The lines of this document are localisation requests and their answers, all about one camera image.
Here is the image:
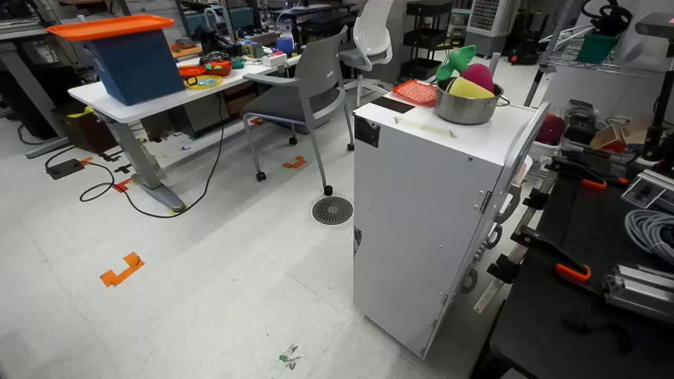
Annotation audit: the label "blue bottle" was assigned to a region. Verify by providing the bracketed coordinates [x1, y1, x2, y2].
[273, 30, 297, 56]

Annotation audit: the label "maroon round object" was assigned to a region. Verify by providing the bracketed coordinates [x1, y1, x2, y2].
[535, 113, 569, 147]

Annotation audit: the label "black utility cart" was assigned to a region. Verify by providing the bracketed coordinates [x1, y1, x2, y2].
[397, 0, 455, 82]

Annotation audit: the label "white toy kitchen cabinet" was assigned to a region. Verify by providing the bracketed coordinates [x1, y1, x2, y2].
[351, 90, 551, 362]

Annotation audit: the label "steel pot with handles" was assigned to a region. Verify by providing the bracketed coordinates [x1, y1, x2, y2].
[431, 79, 512, 126]

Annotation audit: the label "green box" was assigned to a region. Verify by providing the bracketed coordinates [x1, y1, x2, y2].
[575, 30, 621, 68]

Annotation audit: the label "white office chair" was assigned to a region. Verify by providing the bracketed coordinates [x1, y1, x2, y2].
[340, 0, 395, 107]

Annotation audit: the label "aluminium extrusion bar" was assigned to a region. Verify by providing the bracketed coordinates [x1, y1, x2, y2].
[602, 260, 674, 325]

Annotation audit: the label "grey desk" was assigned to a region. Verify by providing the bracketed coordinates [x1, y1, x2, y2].
[0, 18, 72, 159]

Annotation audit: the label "yellow plush sandwich toy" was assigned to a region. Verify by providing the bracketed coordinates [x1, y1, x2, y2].
[446, 74, 498, 102]

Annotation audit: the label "orange bowl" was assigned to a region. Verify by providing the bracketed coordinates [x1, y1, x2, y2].
[176, 63, 208, 79]

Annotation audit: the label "orange bin lid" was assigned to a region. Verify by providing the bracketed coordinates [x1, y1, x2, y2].
[46, 12, 176, 45]

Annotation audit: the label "grey office chair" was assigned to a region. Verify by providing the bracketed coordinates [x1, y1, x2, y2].
[241, 27, 355, 197]

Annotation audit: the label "black camera stand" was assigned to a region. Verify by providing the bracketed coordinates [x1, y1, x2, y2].
[633, 11, 674, 164]

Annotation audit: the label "black floor cable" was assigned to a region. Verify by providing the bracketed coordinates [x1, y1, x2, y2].
[78, 97, 227, 220]

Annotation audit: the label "grey cable coil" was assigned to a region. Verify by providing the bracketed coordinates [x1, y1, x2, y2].
[621, 206, 674, 268]

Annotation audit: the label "black power adapter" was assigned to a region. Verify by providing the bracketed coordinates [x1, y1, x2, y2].
[45, 155, 87, 180]

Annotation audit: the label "orange plastic tray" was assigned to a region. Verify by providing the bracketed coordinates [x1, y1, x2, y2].
[389, 77, 441, 110]

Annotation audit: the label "white air cooler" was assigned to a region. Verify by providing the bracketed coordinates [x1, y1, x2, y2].
[464, 0, 522, 59]

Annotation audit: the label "blue storage bin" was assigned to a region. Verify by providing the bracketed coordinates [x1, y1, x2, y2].
[83, 27, 187, 107]

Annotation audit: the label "white desk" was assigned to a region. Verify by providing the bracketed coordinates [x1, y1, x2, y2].
[67, 55, 304, 215]

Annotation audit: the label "yellow green plate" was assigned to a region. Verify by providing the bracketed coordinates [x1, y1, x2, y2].
[184, 74, 226, 92]

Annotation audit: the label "pink plush toy green leaves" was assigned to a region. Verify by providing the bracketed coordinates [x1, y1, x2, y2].
[434, 45, 498, 92]

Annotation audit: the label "round grey floor cover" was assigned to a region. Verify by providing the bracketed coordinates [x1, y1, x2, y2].
[309, 196, 355, 227]

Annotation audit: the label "black sticker patch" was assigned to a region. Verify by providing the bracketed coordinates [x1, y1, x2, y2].
[369, 95, 417, 116]

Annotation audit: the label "orange L-shaped floor tape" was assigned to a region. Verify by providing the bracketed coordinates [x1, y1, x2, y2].
[97, 250, 148, 288]

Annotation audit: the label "black clamp orange handle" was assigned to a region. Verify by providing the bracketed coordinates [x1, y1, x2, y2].
[549, 155, 608, 193]
[509, 227, 594, 287]

